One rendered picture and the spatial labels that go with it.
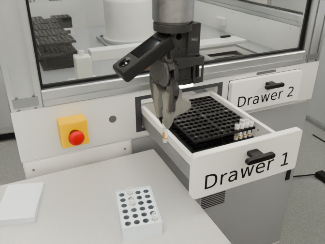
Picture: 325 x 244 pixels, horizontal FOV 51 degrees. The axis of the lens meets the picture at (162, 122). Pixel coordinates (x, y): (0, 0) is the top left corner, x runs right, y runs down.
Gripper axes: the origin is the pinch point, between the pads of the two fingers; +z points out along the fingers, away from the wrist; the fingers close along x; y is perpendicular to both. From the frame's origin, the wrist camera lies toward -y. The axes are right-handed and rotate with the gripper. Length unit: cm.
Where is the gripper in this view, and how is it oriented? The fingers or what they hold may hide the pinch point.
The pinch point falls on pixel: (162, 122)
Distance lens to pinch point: 71.0
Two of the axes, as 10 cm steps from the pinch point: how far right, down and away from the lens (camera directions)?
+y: 8.7, -2.3, 4.4
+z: 0.0, 8.9, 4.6
